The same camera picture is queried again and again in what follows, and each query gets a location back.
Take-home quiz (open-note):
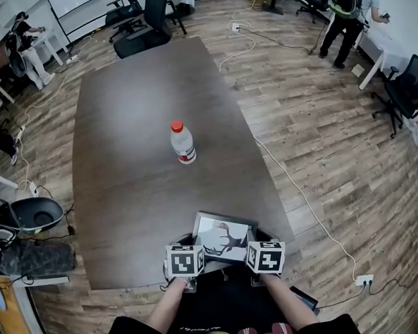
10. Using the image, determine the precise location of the camouflage bag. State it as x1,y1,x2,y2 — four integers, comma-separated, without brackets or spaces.
0,237,79,280

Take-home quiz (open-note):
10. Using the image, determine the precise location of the long white table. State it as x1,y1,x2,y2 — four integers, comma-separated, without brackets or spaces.
354,26,418,94

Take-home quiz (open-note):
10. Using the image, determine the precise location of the person's right forearm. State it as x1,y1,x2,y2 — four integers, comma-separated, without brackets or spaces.
257,273,322,333

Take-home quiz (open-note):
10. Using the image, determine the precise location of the black picture frame antler print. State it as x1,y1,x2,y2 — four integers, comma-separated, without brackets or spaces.
190,211,260,267

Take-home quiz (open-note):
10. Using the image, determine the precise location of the black stand base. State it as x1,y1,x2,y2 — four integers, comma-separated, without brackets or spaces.
263,0,286,16

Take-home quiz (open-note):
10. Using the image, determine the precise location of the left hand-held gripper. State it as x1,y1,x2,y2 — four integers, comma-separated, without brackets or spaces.
161,231,209,295

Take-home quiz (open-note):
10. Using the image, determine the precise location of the black round shell seat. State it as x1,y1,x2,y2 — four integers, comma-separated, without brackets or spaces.
8,194,66,234

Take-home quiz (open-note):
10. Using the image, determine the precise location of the black mesh office chair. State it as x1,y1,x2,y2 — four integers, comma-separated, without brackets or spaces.
367,49,418,142

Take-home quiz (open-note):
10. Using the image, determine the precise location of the white rolling whiteboard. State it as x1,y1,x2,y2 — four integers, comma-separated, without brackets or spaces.
37,0,128,49

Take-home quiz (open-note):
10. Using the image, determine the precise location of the clear water bottle red cap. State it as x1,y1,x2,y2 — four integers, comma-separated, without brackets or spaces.
168,119,199,166

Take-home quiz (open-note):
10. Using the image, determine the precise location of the small white table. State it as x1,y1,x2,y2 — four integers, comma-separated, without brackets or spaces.
30,27,68,67

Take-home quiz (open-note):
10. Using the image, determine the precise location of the person's left forearm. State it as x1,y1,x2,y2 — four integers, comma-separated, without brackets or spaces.
145,274,192,334

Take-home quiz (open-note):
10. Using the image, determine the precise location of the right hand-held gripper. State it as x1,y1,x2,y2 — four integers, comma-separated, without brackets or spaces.
243,228,288,289

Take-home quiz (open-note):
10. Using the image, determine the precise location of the long white cable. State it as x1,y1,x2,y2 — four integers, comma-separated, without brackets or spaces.
246,136,370,279

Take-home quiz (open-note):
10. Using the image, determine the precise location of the black office chair with armrests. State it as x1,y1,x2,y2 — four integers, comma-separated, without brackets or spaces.
103,0,147,46

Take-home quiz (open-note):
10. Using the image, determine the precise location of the black high-back office chair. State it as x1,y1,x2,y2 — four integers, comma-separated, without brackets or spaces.
112,0,190,64

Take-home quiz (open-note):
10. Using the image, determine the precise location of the person's black printed shirt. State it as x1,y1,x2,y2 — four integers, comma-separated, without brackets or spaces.
106,257,381,334

